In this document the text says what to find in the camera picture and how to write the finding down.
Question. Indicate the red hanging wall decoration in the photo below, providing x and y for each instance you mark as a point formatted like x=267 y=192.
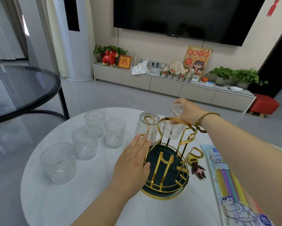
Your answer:
x=273 y=5

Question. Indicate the person's left little finger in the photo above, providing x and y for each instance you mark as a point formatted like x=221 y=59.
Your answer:
x=125 y=151

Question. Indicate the white router with antennas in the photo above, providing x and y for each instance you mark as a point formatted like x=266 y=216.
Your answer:
x=141 y=61

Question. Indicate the black wall television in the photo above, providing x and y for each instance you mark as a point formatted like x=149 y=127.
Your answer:
x=190 y=16

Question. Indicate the person's left thumb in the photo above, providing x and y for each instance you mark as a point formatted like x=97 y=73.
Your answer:
x=147 y=167

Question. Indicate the person's left middle finger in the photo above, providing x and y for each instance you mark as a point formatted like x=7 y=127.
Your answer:
x=141 y=143

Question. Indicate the person's right forearm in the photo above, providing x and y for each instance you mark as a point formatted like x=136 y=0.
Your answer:
x=249 y=157

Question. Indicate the small orange ornament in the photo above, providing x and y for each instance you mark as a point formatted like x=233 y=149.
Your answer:
x=204 y=79

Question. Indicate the round white decorative plate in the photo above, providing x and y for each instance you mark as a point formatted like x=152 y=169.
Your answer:
x=176 y=65

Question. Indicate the cream curtain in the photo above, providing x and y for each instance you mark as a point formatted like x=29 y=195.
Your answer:
x=53 y=37

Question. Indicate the white sheer curtain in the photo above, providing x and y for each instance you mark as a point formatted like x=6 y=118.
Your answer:
x=4 y=28

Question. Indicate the white crumpled tissue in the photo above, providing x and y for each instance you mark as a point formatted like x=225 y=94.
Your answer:
x=139 y=68

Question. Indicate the person's right hand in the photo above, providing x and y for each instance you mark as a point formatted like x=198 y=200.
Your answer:
x=192 y=111

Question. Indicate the pack of pastel straws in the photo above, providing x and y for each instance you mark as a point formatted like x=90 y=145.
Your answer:
x=230 y=185

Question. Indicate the red square stool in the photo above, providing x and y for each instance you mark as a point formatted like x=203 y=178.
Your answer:
x=263 y=104

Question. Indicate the gold framed cartoon poster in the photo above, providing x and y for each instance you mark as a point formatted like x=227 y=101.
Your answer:
x=197 y=61

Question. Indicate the person's left forearm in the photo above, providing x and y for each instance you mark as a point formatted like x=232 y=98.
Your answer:
x=103 y=209

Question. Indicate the small light blue box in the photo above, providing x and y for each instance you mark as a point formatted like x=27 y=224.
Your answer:
x=209 y=84

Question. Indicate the red bull plush toy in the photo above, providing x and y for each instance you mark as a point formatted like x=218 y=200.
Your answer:
x=109 y=58

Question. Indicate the small orange framed picture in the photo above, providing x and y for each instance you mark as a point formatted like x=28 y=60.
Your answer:
x=124 y=61

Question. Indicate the green plant in glass pot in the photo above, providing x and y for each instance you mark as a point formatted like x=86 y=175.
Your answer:
x=221 y=74

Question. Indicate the long grey television cabinet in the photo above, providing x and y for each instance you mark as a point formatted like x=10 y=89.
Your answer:
x=169 y=88

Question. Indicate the green leafy potted plant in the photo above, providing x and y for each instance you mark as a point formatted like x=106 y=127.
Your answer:
x=101 y=49

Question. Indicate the gold cup rack green tray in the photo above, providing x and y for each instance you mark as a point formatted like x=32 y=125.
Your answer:
x=169 y=171

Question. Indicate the white power strip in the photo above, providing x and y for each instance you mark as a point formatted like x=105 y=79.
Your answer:
x=156 y=64

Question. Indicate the group of small figurines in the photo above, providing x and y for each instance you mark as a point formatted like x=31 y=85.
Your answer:
x=176 y=75

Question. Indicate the clear embossed drinking glass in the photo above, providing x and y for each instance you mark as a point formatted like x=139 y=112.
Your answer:
x=145 y=127
x=170 y=131
x=95 y=122
x=59 y=163
x=115 y=134
x=84 y=144

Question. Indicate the small brown figurine toy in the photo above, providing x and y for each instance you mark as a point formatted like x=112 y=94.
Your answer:
x=198 y=170

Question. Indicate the person's right fingers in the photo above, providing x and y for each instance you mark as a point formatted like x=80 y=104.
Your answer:
x=181 y=103

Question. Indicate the dark door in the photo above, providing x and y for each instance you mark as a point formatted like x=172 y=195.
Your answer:
x=275 y=68

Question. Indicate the trailing green potted plant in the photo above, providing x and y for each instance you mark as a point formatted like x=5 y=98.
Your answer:
x=247 y=76

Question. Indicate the small white thermometer display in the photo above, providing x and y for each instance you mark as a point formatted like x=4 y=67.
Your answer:
x=196 y=78

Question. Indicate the white paper on cabinet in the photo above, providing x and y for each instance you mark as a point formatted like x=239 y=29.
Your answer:
x=235 y=88

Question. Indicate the small white desk clock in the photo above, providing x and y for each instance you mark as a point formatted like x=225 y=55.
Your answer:
x=155 y=71

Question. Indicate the round dark glass table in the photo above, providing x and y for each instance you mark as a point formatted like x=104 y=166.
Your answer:
x=18 y=89

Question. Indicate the person's left hand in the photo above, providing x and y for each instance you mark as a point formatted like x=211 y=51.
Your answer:
x=129 y=169

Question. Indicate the white standing air conditioner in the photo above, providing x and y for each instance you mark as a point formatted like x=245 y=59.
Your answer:
x=77 y=44

